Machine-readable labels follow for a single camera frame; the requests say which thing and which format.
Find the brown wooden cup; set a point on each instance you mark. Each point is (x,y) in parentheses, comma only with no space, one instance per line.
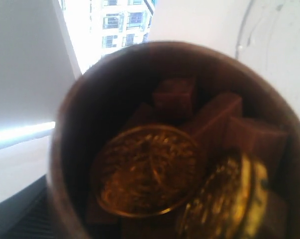
(98,104)

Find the gold coin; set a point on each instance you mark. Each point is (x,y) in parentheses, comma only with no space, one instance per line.
(147,171)
(231,203)

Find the clear plastic shaker cup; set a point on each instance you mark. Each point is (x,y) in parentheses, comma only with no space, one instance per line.
(270,44)

